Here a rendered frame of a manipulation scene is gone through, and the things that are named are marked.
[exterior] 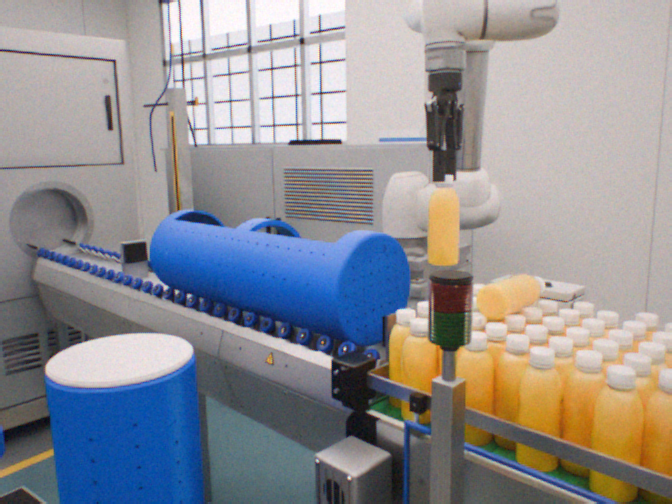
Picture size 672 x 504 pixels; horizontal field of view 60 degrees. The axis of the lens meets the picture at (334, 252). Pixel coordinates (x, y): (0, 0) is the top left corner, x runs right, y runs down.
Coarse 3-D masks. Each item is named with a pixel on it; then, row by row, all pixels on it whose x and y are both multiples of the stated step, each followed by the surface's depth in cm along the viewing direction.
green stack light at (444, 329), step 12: (432, 312) 83; (468, 312) 82; (432, 324) 83; (444, 324) 82; (456, 324) 81; (468, 324) 82; (432, 336) 84; (444, 336) 82; (456, 336) 82; (468, 336) 83
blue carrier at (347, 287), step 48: (192, 240) 177; (240, 240) 162; (288, 240) 150; (384, 240) 143; (192, 288) 181; (240, 288) 159; (288, 288) 144; (336, 288) 133; (384, 288) 145; (336, 336) 141
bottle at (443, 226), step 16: (432, 192) 132; (448, 192) 130; (432, 208) 131; (448, 208) 130; (432, 224) 132; (448, 224) 130; (432, 240) 132; (448, 240) 131; (432, 256) 133; (448, 256) 131
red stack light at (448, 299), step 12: (432, 288) 82; (444, 288) 81; (456, 288) 81; (468, 288) 81; (432, 300) 83; (444, 300) 81; (456, 300) 81; (468, 300) 82; (444, 312) 82; (456, 312) 81
